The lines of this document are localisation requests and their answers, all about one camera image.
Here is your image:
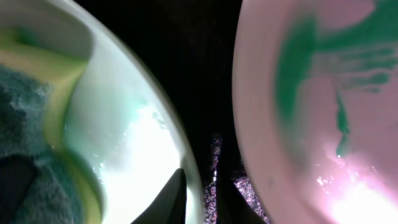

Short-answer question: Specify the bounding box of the round black serving tray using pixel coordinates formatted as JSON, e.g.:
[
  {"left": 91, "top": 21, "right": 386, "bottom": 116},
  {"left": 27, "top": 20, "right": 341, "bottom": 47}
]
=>
[{"left": 73, "top": 0, "right": 271, "bottom": 224}]

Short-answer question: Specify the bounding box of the mint green plate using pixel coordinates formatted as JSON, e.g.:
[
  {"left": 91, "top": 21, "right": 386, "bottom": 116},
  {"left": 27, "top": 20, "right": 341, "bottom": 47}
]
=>
[{"left": 1, "top": 0, "right": 203, "bottom": 223}]

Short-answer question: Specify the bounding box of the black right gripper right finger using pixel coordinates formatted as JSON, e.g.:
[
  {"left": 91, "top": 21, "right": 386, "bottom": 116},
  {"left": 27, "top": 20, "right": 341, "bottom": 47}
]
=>
[{"left": 216, "top": 161, "right": 265, "bottom": 224}]

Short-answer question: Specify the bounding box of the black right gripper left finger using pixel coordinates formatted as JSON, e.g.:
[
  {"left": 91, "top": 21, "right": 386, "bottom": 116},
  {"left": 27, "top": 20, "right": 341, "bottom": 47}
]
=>
[{"left": 131, "top": 168, "right": 187, "bottom": 224}]

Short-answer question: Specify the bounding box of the green and yellow sponge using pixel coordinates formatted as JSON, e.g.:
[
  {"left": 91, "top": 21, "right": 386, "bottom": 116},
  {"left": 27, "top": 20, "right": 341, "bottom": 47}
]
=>
[{"left": 1, "top": 27, "right": 102, "bottom": 223}]

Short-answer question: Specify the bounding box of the white pink plate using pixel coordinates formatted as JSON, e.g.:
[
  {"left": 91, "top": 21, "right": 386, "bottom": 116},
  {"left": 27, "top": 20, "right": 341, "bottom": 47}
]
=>
[{"left": 233, "top": 0, "right": 397, "bottom": 223}]

